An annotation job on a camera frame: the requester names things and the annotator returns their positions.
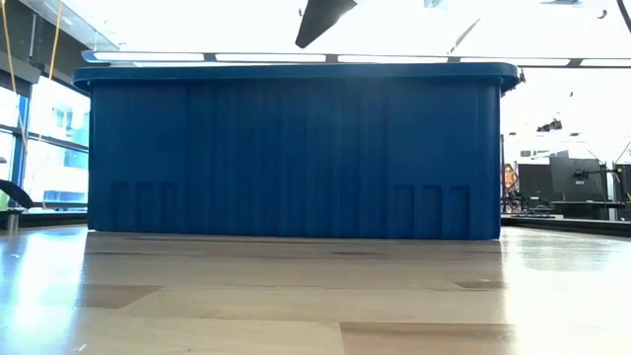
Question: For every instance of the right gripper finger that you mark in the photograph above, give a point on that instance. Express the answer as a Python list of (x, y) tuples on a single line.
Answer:
[(323, 15), (465, 35)]

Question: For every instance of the blue plastic bin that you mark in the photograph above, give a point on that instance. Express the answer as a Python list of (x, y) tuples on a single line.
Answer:
[(296, 148)]

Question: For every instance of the colourful poster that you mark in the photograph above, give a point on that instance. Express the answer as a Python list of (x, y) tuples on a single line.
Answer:
[(510, 182)]

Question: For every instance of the black computer monitor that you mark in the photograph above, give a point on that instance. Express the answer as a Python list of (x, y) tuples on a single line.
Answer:
[(535, 182), (562, 190)]

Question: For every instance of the long ceiling light strip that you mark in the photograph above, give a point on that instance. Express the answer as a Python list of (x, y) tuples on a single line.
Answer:
[(148, 56)]

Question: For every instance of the dark background desk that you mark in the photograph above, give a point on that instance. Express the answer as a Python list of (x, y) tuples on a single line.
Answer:
[(581, 209)]

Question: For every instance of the black curved object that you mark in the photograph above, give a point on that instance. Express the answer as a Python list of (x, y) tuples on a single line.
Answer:
[(15, 192)]

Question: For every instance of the black aluminium table frame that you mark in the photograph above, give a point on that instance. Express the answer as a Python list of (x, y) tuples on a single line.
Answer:
[(567, 227)]

